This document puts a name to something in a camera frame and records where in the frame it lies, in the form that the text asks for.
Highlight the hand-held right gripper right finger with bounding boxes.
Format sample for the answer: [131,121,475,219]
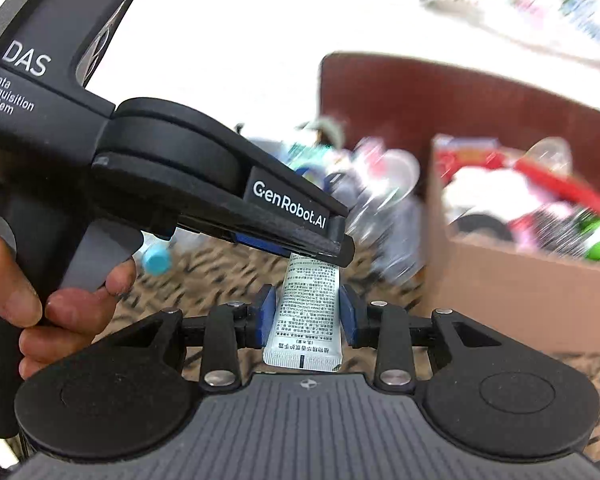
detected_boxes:
[339,284,504,389]

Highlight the green label water bottle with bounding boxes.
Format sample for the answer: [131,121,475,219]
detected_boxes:
[141,237,175,277]

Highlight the steel wool scrubber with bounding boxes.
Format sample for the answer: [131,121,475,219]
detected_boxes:
[525,210,589,254]

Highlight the tan cardboard box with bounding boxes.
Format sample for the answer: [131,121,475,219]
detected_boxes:
[422,133,600,357]

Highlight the brown wooden board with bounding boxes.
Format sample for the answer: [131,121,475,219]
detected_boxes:
[317,51,600,182]

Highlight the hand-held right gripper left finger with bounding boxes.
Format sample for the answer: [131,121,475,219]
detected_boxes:
[92,284,277,394]

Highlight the clear tape roll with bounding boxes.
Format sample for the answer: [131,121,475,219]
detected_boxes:
[310,117,349,149]

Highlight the clear plastic bowl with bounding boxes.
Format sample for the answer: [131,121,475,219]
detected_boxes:
[525,136,574,171]

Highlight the white tube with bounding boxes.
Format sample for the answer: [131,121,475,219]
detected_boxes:
[262,252,344,374]

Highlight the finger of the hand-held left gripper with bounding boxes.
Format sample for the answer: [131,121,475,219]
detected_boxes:
[172,200,356,269]

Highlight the clear plastic cup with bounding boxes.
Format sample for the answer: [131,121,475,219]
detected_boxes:
[367,148,421,196]

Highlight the letter print mat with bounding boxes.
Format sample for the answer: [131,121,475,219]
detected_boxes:
[92,240,600,467]

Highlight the ribbed clear plastic container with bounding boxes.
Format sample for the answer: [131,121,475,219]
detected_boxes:
[364,199,427,282]

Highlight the person's left hand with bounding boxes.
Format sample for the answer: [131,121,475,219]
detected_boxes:
[0,216,139,382]

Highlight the black tape roll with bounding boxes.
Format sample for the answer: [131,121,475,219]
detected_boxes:
[455,213,514,244]

